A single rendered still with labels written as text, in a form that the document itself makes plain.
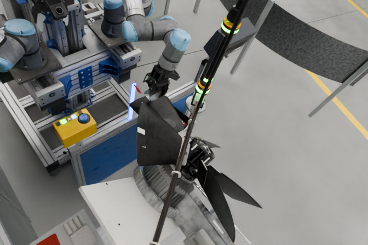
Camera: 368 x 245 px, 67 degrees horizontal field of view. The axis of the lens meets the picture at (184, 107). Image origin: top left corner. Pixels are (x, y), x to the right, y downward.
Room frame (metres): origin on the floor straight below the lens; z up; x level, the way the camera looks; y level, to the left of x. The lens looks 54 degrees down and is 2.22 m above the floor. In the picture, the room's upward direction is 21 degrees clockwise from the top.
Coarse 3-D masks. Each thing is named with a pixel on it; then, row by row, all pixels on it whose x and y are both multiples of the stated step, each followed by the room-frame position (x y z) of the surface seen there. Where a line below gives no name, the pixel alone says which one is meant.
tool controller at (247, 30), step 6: (246, 18) 1.47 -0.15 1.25; (246, 24) 1.43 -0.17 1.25; (240, 30) 1.36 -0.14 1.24; (246, 30) 1.39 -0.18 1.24; (252, 30) 1.42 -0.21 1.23; (216, 36) 1.27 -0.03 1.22; (234, 36) 1.30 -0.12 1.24; (240, 36) 1.32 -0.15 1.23; (246, 36) 1.35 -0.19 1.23; (252, 36) 1.42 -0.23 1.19; (210, 42) 1.28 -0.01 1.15; (234, 42) 1.26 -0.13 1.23; (240, 42) 1.33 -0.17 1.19; (204, 48) 1.29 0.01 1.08; (210, 48) 1.27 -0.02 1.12; (228, 48) 1.24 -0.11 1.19; (234, 48) 1.33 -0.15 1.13; (210, 54) 1.26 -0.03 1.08
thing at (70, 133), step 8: (88, 112) 0.60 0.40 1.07; (72, 120) 0.54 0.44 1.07; (88, 120) 0.56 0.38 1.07; (56, 128) 0.48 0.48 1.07; (64, 128) 0.49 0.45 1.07; (72, 128) 0.50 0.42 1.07; (80, 128) 0.52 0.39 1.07; (88, 128) 0.53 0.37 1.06; (96, 128) 0.57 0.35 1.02; (64, 136) 0.45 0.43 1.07; (72, 136) 0.47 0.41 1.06; (80, 136) 0.50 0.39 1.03; (88, 136) 0.53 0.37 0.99; (64, 144) 0.44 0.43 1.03; (72, 144) 0.46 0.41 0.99
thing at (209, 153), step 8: (192, 144) 0.55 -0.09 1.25; (200, 144) 0.55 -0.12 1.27; (192, 152) 0.52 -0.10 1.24; (200, 152) 0.52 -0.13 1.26; (208, 152) 0.55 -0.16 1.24; (192, 160) 0.49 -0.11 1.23; (208, 160) 0.52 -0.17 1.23; (184, 168) 0.46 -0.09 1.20; (192, 168) 0.48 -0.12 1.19; (192, 176) 0.45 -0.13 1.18
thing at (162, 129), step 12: (144, 108) 0.51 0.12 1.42; (144, 120) 0.47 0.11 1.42; (156, 120) 0.51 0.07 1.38; (156, 132) 0.46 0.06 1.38; (168, 132) 0.50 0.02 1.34; (156, 144) 0.43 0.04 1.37; (168, 144) 0.46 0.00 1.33; (180, 144) 0.50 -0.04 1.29; (144, 156) 0.36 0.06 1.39; (156, 156) 0.40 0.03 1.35; (168, 156) 0.43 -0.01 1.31
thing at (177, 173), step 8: (248, 0) 0.49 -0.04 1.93; (240, 8) 0.49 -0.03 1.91; (240, 16) 0.49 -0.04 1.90; (232, 32) 0.49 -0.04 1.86; (224, 48) 0.49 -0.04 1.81; (216, 64) 0.49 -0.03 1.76; (208, 80) 0.49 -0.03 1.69; (200, 104) 0.48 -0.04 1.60; (192, 120) 0.44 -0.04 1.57; (192, 128) 0.42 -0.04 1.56; (184, 144) 0.36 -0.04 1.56; (184, 152) 0.34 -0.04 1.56; (176, 168) 0.29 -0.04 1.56; (176, 176) 0.27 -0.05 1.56; (168, 200) 0.21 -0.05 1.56; (160, 224) 0.15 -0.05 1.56; (160, 232) 0.14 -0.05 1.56
